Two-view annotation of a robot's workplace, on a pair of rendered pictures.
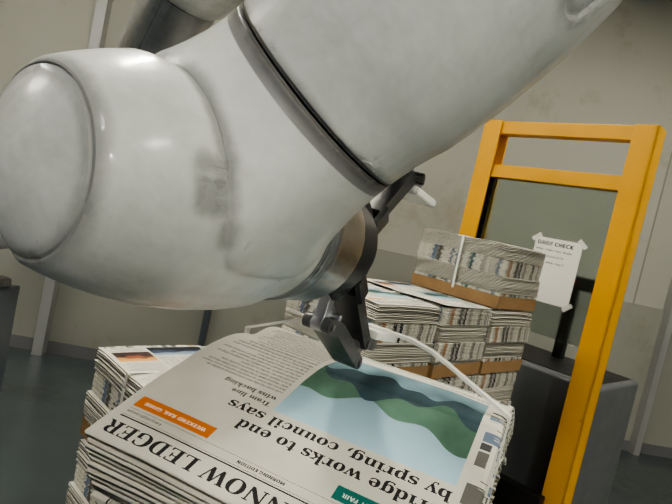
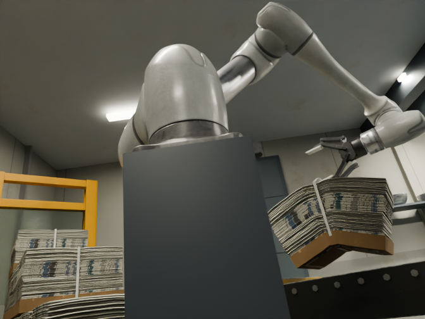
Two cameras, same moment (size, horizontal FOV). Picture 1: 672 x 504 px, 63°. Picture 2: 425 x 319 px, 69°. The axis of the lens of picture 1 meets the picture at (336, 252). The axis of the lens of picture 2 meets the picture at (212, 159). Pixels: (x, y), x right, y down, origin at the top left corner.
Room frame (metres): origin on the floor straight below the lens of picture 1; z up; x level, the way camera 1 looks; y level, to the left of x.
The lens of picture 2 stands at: (0.82, 1.16, 0.77)
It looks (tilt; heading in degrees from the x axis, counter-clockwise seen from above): 25 degrees up; 277
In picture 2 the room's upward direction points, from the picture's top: 9 degrees counter-clockwise
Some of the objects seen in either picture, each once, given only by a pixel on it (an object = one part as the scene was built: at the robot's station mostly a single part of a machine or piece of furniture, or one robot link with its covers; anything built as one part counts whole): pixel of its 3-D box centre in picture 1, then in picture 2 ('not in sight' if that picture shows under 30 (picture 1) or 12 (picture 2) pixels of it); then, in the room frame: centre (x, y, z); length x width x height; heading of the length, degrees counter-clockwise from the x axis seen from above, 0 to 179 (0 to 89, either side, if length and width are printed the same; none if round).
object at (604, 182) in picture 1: (554, 177); (45, 206); (2.40, -0.85, 1.62); 0.75 x 0.06 x 0.06; 45
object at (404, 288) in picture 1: (423, 293); not in sight; (1.88, -0.32, 1.06); 0.37 x 0.28 x 0.01; 46
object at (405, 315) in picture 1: (357, 325); (69, 281); (1.67, -0.11, 0.95); 0.38 x 0.29 x 0.23; 44
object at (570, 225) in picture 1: (537, 256); (40, 252); (2.41, -0.86, 1.28); 0.57 x 0.01 x 0.65; 45
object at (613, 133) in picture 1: (565, 131); (47, 181); (2.40, -0.85, 1.82); 0.75 x 0.06 x 0.06; 45
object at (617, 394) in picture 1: (526, 436); not in sight; (2.66, -1.11, 0.40); 0.70 x 0.55 x 0.80; 45
